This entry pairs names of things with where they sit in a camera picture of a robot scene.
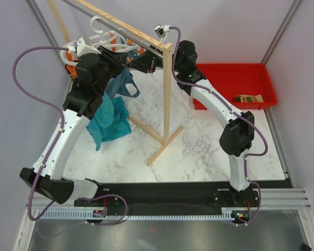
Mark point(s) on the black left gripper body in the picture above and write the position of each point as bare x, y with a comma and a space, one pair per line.
111, 65

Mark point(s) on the teal cloth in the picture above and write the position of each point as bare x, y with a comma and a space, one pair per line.
110, 121

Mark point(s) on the white slotted cable duct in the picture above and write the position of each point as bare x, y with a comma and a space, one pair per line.
92, 214

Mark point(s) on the wooden drying rack frame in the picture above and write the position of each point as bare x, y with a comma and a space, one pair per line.
166, 139

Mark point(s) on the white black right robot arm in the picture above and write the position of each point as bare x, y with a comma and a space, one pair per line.
238, 127

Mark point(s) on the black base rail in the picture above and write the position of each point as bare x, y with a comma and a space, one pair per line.
172, 198

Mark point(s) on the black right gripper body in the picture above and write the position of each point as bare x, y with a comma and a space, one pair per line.
158, 56

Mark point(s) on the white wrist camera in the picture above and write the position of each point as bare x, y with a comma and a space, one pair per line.
161, 32
81, 47

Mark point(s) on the red plastic bin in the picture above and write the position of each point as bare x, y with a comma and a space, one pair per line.
235, 79

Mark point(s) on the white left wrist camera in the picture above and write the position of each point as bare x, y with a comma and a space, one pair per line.
81, 47

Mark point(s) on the striped sock lower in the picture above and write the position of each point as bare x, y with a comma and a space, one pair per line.
248, 98

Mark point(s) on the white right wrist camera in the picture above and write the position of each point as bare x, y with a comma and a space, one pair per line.
161, 32

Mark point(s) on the white round clip hanger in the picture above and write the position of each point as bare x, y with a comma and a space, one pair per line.
110, 39

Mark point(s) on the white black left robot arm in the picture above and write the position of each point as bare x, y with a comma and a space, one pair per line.
95, 68

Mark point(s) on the orange clothespin top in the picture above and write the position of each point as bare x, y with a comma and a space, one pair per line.
130, 43

